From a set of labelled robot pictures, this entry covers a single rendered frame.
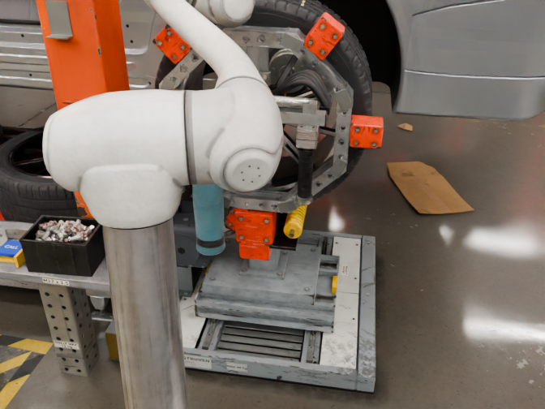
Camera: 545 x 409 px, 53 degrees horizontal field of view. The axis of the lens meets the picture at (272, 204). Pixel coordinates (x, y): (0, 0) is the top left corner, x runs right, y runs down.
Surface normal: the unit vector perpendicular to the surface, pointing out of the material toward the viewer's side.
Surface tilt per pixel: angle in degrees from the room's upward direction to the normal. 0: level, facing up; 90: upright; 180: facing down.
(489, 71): 90
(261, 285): 0
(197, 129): 56
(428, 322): 0
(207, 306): 90
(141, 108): 30
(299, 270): 0
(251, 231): 90
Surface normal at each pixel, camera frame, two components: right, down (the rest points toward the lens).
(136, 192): 0.20, 0.42
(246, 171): 0.27, 0.62
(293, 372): -0.16, 0.50
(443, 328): 0.01, -0.86
